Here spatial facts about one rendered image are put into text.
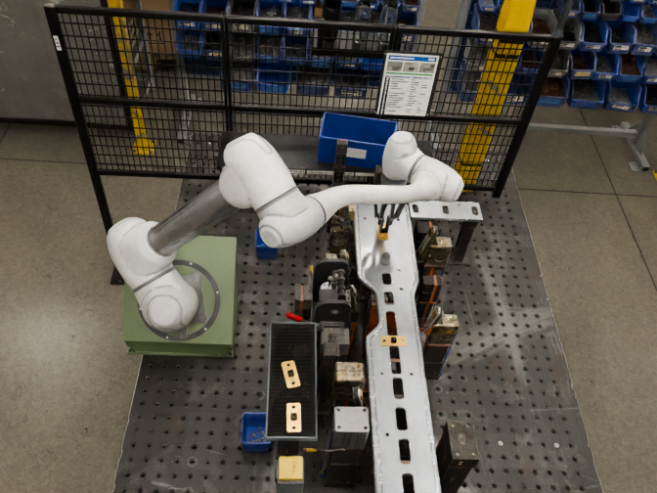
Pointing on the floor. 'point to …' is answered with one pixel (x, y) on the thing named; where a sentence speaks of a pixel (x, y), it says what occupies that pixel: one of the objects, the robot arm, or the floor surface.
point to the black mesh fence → (278, 90)
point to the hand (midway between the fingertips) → (384, 224)
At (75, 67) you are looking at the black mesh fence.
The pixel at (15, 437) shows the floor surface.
